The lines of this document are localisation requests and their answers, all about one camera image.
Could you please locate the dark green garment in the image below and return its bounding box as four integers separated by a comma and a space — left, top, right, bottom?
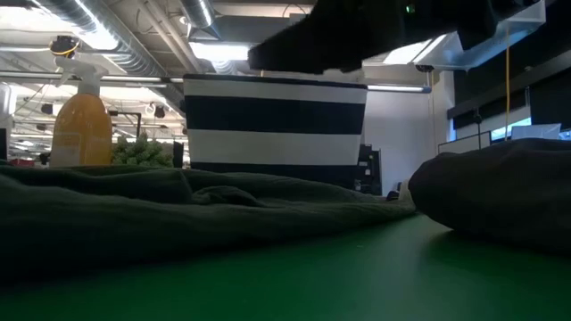
0, 162, 418, 280

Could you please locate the black garment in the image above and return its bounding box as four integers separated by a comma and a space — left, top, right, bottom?
408, 137, 571, 255

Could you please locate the navy white striped laundry basket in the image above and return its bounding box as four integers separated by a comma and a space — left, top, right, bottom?
182, 73, 369, 191

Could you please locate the black background cabinet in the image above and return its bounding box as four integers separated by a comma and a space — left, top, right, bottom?
354, 143, 383, 196

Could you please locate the cream folded garment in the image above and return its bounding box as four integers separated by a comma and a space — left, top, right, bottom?
398, 178, 414, 202

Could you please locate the white tube light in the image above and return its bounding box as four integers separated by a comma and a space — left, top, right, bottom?
366, 84, 433, 94

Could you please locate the green succulent in grey pot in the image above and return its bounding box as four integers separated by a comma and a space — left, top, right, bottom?
111, 132, 175, 169

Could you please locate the white partition panel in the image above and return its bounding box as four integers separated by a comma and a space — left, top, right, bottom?
437, 131, 492, 153

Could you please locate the orange spray bottle white trigger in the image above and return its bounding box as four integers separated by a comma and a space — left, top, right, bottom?
48, 56, 114, 169

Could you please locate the white board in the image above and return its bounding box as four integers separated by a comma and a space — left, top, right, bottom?
510, 123, 562, 140

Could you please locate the round silver ventilation duct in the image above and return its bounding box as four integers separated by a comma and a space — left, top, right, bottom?
180, 0, 222, 39

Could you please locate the corrugated silver ventilation duct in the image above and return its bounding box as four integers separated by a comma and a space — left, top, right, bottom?
37, 0, 166, 77

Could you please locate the shiny metal duct hood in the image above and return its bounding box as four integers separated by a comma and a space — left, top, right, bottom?
363, 0, 548, 72

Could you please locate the black yellow ceiling cable reel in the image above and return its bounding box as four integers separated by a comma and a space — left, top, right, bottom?
48, 34, 81, 58

